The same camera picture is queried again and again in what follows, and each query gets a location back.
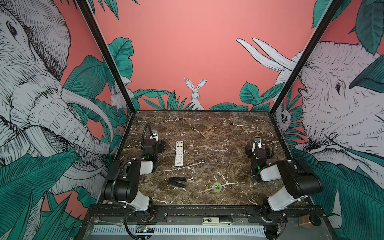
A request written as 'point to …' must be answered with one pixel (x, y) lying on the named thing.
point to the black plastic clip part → (177, 181)
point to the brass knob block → (309, 221)
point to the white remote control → (179, 153)
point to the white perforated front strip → (178, 231)
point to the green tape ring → (217, 187)
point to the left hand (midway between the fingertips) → (153, 136)
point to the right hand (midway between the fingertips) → (256, 141)
